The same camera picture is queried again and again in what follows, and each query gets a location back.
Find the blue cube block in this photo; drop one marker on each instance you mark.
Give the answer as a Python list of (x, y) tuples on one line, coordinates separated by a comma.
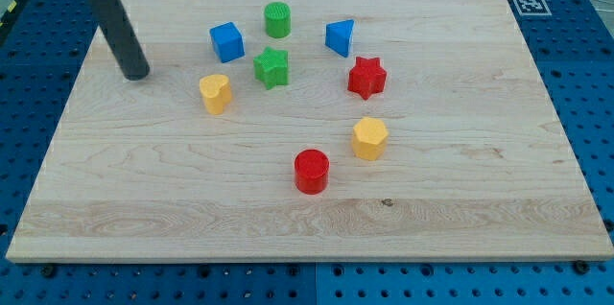
[(227, 42)]

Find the yellow hexagon block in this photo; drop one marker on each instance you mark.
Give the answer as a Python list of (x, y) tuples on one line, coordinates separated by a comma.
[(369, 138)]

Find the black screw bottom left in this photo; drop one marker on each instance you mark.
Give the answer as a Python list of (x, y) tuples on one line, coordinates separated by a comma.
[(48, 271)]

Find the green cylinder block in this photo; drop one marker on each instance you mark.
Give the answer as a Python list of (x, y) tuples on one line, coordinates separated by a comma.
[(277, 19)]

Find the white fiducial marker tag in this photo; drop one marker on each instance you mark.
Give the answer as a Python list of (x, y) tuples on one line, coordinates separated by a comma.
[(532, 7)]

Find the black screw bottom right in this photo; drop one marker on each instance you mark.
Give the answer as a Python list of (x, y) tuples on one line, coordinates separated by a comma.
[(581, 267)]

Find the red cylinder block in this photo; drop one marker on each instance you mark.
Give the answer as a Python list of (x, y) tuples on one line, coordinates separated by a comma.
[(311, 171)]

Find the red star block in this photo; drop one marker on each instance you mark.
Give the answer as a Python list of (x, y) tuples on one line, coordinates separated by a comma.
[(367, 77)]

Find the yellow heart block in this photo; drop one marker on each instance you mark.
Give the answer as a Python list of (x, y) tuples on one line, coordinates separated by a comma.
[(216, 93)]

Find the green star block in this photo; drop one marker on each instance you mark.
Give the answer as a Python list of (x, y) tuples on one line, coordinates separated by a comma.
[(271, 67)]

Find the blue triangle block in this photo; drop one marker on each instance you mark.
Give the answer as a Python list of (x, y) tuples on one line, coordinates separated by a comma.
[(338, 36)]

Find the black screw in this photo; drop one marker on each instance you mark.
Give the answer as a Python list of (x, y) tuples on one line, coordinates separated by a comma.
[(48, 271), (581, 267)]

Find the wooden board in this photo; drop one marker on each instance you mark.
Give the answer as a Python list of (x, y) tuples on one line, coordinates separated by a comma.
[(477, 166)]

